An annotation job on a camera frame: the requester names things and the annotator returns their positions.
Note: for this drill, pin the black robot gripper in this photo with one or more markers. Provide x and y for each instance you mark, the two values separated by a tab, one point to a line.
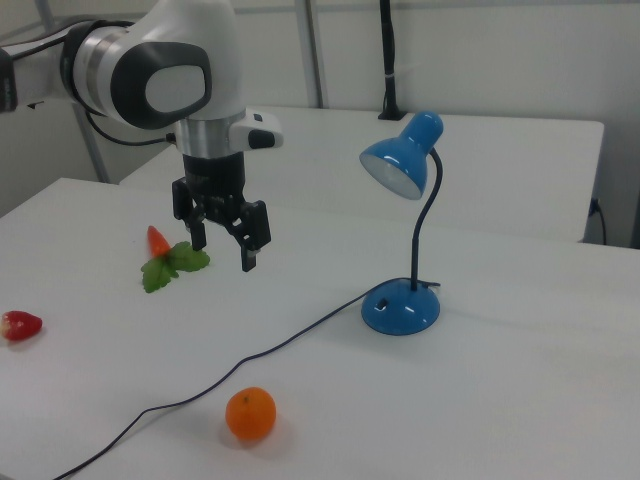
215	182

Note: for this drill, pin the blue gooseneck desk lamp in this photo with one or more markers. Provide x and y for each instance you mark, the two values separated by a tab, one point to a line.
405	312

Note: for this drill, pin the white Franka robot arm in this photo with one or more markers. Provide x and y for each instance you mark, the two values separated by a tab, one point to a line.
175	50

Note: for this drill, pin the orange toy carrot with leaves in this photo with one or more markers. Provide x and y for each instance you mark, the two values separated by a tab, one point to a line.
172	260

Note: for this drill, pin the orange mandarin fruit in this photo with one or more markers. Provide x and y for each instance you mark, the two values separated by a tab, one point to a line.
251	414

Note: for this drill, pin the red toy strawberry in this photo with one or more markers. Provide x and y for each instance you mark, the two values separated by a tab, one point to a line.
20	325

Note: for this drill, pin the black pole with clamp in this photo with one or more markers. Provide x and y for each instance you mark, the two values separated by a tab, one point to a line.
390	55

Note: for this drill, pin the grey aluminium frame post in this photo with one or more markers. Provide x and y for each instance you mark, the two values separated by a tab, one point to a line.
314	50

